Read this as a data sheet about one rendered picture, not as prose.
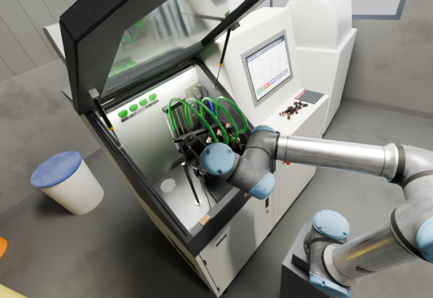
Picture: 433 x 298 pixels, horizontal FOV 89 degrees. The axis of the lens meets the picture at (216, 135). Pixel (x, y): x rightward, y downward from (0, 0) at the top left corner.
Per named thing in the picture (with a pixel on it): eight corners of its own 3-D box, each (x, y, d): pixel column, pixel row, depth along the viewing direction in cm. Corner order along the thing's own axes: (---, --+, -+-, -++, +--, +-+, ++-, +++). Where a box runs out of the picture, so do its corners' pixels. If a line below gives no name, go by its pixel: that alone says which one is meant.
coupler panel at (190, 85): (196, 126, 147) (184, 85, 127) (192, 125, 149) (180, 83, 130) (210, 116, 153) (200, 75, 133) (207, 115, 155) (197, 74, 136)
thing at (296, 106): (291, 122, 145) (292, 115, 142) (278, 117, 152) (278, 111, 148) (308, 105, 156) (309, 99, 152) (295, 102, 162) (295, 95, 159)
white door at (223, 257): (220, 295, 153) (199, 255, 109) (218, 292, 154) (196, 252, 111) (273, 226, 183) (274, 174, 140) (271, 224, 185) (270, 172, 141)
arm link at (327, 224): (342, 227, 88) (350, 209, 79) (344, 262, 79) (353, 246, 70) (310, 220, 92) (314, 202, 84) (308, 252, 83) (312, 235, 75)
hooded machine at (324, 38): (341, 111, 297) (374, -27, 200) (321, 140, 262) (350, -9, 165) (285, 97, 343) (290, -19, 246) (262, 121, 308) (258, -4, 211)
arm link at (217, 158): (228, 183, 49) (195, 165, 49) (221, 180, 60) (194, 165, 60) (244, 152, 51) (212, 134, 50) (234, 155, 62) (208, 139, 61)
